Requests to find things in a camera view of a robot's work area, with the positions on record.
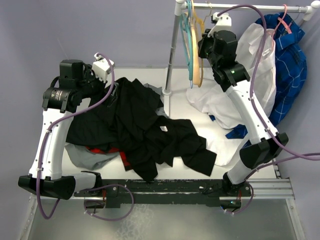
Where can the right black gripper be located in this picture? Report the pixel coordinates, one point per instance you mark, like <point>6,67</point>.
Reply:
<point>205,40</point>

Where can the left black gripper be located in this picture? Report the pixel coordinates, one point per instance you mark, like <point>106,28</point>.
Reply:
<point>90,73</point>

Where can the yellow plastic hanger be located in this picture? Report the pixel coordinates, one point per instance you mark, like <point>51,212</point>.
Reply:
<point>200,23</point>

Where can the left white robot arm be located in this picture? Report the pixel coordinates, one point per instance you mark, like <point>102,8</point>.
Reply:
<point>76,81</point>

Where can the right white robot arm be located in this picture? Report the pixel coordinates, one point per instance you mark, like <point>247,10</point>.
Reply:
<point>219,49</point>

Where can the beige wooden hanger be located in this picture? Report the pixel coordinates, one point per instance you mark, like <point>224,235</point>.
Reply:
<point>198,64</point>

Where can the teal plastic hanger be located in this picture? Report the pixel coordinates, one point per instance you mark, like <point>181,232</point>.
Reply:
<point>185,25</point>

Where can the white shirt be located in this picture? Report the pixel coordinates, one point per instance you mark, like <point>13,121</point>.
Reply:
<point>210,98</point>

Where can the pink hanger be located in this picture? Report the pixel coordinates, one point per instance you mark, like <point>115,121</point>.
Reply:
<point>273,35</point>

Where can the grey shirt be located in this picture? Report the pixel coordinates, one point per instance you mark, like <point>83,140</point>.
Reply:
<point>120,122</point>

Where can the blue plaid shirt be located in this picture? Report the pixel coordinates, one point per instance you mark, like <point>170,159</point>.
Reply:
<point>290,77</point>

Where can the red black plaid shirt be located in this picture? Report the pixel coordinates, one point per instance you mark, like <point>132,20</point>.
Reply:
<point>112,150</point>

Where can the metal clothes rack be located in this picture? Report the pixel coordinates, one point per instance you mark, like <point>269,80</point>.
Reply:
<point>181,5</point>

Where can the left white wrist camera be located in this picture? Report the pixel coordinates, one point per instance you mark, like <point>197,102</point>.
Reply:
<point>101,67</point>

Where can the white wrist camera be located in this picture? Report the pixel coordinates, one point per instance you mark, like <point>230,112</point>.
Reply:
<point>101,67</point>
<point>221,23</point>

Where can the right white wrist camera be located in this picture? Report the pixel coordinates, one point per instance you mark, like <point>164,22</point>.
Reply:
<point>221,23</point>

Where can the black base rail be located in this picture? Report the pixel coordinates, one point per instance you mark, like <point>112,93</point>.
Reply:
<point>208,192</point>

